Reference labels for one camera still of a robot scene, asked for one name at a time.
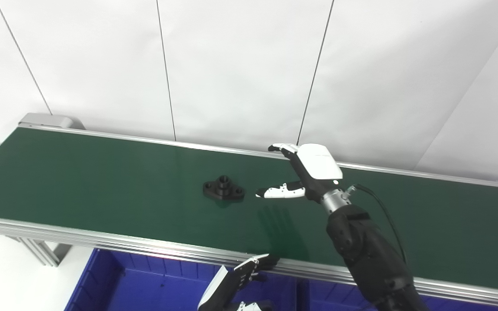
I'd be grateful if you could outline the blue plastic bin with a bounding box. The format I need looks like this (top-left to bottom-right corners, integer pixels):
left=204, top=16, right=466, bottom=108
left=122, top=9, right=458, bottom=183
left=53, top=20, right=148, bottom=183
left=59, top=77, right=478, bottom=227
left=64, top=248, right=298, bottom=311
left=297, top=279, right=498, bottom=311

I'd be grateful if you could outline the aluminium conveyor side rail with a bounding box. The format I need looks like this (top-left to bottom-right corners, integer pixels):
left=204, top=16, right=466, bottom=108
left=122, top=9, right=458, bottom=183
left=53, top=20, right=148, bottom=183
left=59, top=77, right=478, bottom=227
left=0, top=215, right=498, bottom=310
left=18, top=123, right=498, bottom=191

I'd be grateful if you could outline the aluminium conveyor support leg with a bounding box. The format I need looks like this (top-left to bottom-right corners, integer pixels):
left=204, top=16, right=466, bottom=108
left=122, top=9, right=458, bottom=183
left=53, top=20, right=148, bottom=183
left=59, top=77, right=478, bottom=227
left=7, top=235, right=73, bottom=267

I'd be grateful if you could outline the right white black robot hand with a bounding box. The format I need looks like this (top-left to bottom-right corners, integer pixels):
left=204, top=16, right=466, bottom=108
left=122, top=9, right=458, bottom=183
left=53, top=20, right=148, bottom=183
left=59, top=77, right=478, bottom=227
left=255, top=143, right=344, bottom=203

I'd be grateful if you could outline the black flange machine part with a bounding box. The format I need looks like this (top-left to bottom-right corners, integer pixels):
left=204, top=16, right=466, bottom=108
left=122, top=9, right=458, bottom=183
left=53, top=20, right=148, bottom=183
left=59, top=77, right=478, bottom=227
left=203, top=175, right=246, bottom=201

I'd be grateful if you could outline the grey conveyor end cover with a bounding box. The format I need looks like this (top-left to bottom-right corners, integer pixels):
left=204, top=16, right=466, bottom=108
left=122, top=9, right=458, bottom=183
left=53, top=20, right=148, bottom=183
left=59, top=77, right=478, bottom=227
left=19, top=113, right=86, bottom=130

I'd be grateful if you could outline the green conveyor belt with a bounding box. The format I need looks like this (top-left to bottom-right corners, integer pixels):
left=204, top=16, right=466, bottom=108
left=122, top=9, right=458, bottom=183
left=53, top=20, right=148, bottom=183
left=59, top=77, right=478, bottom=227
left=0, top=127, right=498, bottom=293

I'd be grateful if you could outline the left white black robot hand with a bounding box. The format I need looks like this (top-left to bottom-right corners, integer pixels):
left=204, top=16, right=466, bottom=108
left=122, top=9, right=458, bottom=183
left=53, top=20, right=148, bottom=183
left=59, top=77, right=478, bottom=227
left=197, top=254, right=281, bottom=311

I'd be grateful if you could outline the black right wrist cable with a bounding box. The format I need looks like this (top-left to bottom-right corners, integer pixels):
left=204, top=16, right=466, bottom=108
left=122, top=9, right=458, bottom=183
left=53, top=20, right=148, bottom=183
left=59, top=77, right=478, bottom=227
left=346, top=184, right=408, bottom=265

